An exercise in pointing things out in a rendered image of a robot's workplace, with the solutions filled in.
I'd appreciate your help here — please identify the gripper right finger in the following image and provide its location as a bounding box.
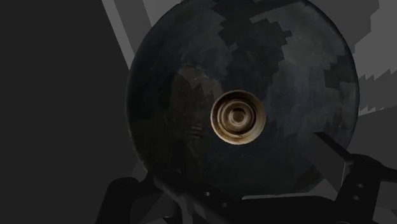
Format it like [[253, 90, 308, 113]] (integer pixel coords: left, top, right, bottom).
[[312, 131, 397, 224]]

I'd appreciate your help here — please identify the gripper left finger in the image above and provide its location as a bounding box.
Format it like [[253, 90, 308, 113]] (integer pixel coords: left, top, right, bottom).
[[95, 169, 243, 224]]

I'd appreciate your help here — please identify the dark round vase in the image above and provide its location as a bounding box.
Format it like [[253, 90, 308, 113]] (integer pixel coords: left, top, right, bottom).
[[125, 0, 361, 200]]

